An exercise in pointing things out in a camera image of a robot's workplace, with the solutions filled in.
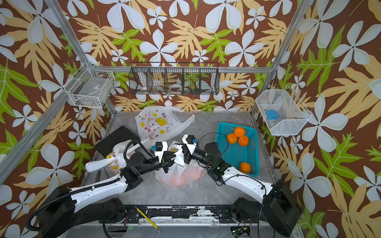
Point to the teal plastic basket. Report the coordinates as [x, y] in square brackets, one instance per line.
[236, 154]

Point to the orange front right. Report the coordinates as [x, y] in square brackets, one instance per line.
[245, 168]

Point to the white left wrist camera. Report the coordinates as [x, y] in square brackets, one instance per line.
[159, 148]

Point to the black wire basket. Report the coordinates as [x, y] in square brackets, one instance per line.
[178, 78]

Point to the white wire basket left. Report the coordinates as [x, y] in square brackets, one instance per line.
[90, 87]

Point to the white wire basket right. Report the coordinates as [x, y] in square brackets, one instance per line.
[293, 113]

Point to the orange top of pile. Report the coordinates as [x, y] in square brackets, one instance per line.
[239, 132]

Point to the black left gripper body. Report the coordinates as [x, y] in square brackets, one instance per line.
[164, 164]

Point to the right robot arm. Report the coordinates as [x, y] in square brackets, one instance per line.
[273, 203]

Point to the aluminium frame post right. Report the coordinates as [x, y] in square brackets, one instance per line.
[290, 34]

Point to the orange small back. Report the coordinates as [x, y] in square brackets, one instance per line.
[232, 138]

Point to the white wire basket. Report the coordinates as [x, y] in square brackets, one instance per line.
[90, 87]
[293, 113]

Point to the orange right large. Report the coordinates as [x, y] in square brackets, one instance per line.
[243, 141]

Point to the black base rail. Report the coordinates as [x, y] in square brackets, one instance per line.
[220, 214]

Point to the aluminium frame post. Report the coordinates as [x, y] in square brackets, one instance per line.
[74, 42]
[290, 34]

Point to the black plastic tool case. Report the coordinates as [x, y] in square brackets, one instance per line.
[105, 146]

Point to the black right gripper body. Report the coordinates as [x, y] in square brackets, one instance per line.
[189, 157]

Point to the aluminium frame post left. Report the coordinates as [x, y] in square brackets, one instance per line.
[74, 42]

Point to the white printed plastic bag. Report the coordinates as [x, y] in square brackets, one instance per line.
[115, 160]

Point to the blue object in basket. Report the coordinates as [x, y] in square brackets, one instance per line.
[272, 115]

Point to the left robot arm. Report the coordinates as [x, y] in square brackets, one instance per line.
[69, 207]

